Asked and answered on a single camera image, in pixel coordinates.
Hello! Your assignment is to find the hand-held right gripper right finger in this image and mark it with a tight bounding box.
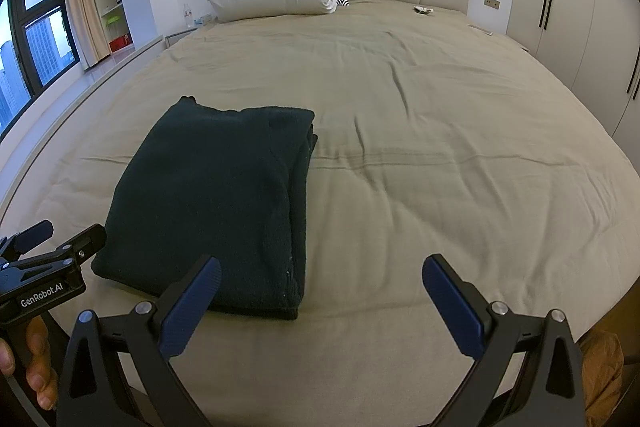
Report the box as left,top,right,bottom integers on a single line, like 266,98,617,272
422,254,587,427

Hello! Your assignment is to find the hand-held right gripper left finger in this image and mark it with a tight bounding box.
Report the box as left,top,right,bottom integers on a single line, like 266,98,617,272
55,255,222,427

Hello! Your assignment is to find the brown crinkled bag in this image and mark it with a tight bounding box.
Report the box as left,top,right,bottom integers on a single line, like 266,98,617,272
580,329,625,427

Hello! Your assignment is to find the bed with beige sheet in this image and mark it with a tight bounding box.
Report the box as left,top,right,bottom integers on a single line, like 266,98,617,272
0,0,633,427

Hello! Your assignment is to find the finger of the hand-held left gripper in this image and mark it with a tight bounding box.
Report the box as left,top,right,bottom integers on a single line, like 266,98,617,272
0,219,55,259
10,224,107,280

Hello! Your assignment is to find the white window ledge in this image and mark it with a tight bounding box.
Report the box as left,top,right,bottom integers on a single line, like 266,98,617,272
0,34,168,208

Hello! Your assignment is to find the white wardrobe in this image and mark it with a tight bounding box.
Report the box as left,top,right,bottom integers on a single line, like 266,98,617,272
505,0,640,138

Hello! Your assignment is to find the white nightstand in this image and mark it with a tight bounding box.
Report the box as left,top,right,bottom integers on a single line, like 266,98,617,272
165,21,221,50

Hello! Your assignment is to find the dark green fleece garment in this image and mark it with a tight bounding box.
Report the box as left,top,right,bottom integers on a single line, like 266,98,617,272
91,96,319,322

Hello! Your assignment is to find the person's left hand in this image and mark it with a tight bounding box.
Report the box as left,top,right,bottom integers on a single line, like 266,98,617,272
0,316,60,412

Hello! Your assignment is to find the black framed window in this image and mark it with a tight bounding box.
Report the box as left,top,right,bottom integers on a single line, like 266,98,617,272
0,0,81,135

